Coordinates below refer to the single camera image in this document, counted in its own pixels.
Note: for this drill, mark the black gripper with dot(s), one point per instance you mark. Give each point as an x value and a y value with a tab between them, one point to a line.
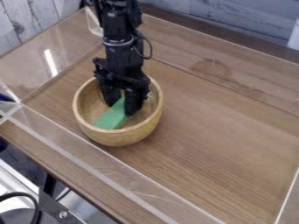
119	72

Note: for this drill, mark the white object at right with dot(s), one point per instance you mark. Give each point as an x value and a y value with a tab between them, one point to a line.
294	39

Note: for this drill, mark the blue object at edge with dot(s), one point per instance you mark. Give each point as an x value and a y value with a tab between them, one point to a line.
5	98

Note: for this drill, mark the green rectangular block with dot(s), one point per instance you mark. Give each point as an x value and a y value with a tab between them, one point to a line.
115	118

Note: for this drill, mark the clear acrylic tray walls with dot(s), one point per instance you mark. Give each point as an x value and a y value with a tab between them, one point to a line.
220	162

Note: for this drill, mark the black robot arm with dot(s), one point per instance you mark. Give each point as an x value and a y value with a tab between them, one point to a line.
119	18

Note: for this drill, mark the black metal table leg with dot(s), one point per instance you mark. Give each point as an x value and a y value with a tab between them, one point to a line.
50	185

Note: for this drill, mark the black bracket with screw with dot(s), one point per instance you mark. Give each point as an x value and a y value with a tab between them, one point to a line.
54	213

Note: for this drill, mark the brown wooden bowl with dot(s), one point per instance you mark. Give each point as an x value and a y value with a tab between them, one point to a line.
88	107

